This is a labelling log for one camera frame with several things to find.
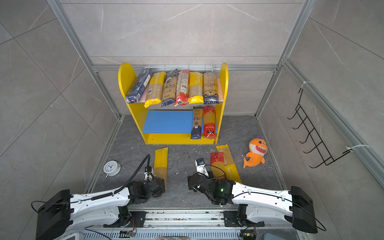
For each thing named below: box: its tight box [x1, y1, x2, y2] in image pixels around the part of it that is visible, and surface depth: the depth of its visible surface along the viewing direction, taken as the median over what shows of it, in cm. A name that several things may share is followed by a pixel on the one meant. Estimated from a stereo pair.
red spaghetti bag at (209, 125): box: [203, 105, 217, 140], surface depth 97 cm
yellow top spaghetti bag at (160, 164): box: [154, 147, 169, 190], surface depth 92 cm
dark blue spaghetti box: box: [125, 68, 153, 104], surface depth 73 cm
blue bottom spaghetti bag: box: [203, 72, 220, 105], surface depth 74 cm
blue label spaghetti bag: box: [161, 69, 178, 107], surface depth 73 cm
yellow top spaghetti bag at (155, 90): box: [144, 72, 167, 109], surface depth 74 cm
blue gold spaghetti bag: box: [190, 106, 204, 140], surface depth 94 cm
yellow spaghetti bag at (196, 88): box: [188, 71, 204, 104], surface depth 76 cm
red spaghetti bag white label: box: [174, 69, 190, 107], surface depth 73 cm
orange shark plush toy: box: [243, 135, 268, 169], surface depth 94 cm
